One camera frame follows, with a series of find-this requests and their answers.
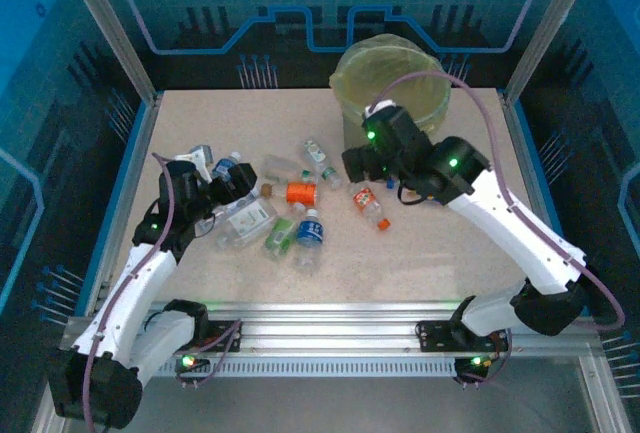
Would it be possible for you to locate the blue label water bottle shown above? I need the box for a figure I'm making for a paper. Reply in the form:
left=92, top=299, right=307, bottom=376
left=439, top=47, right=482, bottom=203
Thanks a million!
left=212, top=151, right=244, bottom=182
left=292, top=206, right=327, bottom=273

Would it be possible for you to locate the red label bottle orange cap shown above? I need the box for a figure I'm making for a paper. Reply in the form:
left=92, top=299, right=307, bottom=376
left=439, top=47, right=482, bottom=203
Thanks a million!
left=351, top=186, right=393, bottom=232

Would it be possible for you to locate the large white label bottle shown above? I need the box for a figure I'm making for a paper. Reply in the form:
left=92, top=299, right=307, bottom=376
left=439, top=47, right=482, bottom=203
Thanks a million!
left=214, top=196, right=280, bottom=253

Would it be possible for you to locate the clear bottle with green cap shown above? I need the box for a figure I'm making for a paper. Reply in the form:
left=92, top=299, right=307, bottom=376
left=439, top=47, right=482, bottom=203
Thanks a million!
left=260, top=153, right=314, bottom=184

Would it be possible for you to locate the green white label bottle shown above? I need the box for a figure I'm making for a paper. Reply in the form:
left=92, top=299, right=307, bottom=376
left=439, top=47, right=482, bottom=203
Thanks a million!
left=301, top=138, right=345, bottom=190

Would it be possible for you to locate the yellow plastic bin liner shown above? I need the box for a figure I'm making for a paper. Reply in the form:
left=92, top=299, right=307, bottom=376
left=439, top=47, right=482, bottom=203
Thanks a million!
left=328, top=35, right=452, bottom=129

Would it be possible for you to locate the left controller board with LED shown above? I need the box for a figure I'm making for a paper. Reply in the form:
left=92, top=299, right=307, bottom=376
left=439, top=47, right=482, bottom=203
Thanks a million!
left=174, top=352, right=211, bottom=374

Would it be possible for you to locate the controller board with led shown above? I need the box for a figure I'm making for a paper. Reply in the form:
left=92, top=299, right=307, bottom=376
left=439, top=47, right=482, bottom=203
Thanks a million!
left=454, top=352, right=494, bottom=379
left=174, top=352, right=211, bottom=374

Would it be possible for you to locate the right controller board with LED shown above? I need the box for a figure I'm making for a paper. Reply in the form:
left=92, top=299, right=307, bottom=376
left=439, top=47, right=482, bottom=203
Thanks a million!
left=454, top=352, right=494, bottom=379

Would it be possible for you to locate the metal base panel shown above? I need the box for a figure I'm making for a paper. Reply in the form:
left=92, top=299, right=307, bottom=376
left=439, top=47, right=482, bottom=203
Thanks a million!
left=29, top=352, right=634, bottom=433

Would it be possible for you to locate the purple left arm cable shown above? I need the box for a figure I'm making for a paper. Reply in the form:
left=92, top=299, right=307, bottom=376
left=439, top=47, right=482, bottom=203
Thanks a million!
left=82, top=152, right=245, bottom=433

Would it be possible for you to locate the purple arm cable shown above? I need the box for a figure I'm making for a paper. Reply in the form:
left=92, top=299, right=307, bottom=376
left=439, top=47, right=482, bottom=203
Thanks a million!
left=372, top=70, right=626, bottom=389
left=82, top=152, right=245, bottom=433

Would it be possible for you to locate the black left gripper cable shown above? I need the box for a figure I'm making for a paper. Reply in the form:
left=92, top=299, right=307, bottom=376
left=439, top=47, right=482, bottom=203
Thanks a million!
left=197, top=210, right=222, bottom=239

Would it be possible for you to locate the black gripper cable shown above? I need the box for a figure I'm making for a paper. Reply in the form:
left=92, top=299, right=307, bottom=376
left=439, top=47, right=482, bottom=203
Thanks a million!
left=197, top=210, right=222, bottom=239
left=397, top=182, right=429, bottom=207

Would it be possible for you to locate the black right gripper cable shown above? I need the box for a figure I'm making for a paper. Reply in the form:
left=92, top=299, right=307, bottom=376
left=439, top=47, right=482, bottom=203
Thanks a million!
left=397, top=182, right=429, bottom=207

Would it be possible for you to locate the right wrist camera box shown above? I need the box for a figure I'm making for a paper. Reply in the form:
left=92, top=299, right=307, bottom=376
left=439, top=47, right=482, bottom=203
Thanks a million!
left=363, top=97, right=399, bottom=119

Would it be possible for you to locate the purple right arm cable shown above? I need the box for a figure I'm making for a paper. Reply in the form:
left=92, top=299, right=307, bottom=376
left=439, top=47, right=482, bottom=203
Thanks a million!
left=372, top=70, right=626, bottom=389

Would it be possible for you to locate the aluminium table side rail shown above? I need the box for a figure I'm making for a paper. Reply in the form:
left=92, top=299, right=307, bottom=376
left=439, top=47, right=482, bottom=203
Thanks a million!
left=82, top=91, right=165, bottom=317
left=499, top=91, right=579, bottom=317

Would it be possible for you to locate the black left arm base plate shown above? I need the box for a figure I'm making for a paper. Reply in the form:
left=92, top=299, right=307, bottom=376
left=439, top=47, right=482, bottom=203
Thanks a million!
left=199, top=319, right=245, bottom=354

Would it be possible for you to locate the aluminium mounting rail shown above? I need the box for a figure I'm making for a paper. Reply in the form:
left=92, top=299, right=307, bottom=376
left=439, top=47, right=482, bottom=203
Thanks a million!
left=59, top=300, right=601, bottom=354

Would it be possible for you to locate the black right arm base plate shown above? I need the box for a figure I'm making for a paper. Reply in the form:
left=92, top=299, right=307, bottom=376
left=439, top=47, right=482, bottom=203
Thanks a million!
left=416, top=319, right=516, bottom=354

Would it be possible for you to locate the aluminium frame post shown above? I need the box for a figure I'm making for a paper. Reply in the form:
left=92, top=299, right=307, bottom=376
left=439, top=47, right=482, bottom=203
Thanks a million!
left=501, top=0, right=604, bottom=107
left=55, top=0, right=165, bottom=104

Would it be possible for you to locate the slotted cable duct strip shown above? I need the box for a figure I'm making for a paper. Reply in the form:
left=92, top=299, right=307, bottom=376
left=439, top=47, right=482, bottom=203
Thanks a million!
left=152, top=356, right=464, bottom=379

